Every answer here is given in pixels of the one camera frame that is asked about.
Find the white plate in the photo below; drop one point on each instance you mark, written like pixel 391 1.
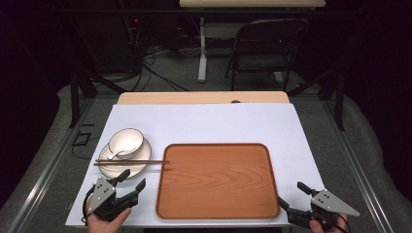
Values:
pixel 142 155

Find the white ceramic spoon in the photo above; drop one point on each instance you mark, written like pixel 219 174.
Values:
pixel 115 154

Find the brown wooden tray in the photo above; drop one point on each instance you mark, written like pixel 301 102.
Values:
pixel 217 181

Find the background desk with white leg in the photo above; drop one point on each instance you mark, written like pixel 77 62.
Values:
pixel 202 58

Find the black metal frame stand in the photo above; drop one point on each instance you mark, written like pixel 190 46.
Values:
pixel 339 103
pixel 75 97

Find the white bowl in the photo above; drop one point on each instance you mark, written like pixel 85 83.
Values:
pixel 128 139

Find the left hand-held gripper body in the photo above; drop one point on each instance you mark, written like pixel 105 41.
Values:
pixel 102 194

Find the person's right hand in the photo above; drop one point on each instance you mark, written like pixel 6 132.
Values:
pixel 327 229

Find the person's left hand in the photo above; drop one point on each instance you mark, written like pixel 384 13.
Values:
pixel 103 226

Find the light wooden table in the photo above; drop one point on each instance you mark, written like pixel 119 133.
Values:
pixel 200 97

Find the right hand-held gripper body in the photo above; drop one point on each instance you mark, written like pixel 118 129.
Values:
pixel 327 202

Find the black folding chair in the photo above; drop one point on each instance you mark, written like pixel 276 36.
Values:
pixel 265 61

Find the white table cover sheet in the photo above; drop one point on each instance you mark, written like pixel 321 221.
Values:
pixel 210 123

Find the aluminium floor rail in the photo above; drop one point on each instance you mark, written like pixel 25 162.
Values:
pixel 42 184
pixel 362 174

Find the dark equipment with red light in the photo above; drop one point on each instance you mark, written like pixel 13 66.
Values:
pixel 135 26

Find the brown wooden chopstick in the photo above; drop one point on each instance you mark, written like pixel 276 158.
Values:
pixel 129 163
pixel 136 160

